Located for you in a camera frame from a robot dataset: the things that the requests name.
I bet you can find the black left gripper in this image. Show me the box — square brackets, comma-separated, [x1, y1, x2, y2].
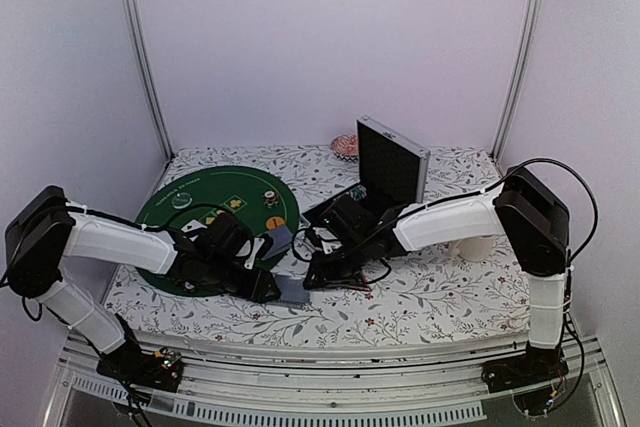
[205, 254, 282, 305]

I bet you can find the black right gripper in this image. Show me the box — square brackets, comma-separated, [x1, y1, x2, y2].
[304, 233, 371, 288]

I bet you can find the blue playing card deck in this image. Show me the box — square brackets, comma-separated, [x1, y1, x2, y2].
[274, 275, 310, 307]

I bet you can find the black red triangle token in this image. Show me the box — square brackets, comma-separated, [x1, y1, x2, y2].
[348, 283, 371, 292]

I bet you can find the single playing card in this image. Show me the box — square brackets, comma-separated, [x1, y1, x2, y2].
[264, 225, 293, 260]

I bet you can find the orange big blind button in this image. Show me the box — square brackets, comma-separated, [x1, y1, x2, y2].
[266, 216, 286, 230]

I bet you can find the clear dealer button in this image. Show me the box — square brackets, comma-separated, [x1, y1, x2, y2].
[171, 192, 193, 210]

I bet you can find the small green chip stack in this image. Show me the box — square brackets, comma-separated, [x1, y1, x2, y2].
[263, 190, 280, 209]

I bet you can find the face-up spades card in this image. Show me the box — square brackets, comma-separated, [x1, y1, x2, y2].
[181, 220, 205, 233]

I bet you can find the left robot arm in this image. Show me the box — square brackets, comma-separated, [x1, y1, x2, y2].
[1, 186, 281, 381]

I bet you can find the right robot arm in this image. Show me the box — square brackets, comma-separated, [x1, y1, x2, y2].
[303, 160, 577, 383]

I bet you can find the green round poker mat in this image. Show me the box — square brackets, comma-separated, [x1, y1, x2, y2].
[136, 166, 300, 302]

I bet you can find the aluminium poker chip case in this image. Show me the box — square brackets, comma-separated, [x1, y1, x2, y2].
[303, 116, 430, 225]

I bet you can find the patterned ceramic bowl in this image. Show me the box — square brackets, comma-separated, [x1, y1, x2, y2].
[331, 135, 359, 162]

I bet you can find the white ribbed mug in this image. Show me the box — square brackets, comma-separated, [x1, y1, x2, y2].
[449, 236, 497, 262]

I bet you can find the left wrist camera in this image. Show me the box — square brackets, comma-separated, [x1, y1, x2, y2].
[238, 235, 273, 270]

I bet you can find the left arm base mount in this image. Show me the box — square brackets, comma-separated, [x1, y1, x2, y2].
[96, 343, 184, 393]

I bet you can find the aluminium front rail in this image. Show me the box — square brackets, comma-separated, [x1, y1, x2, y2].
[47, 331, 626, 427]

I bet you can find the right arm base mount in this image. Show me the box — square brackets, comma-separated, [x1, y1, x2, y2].
[481, 343, 569, 416]

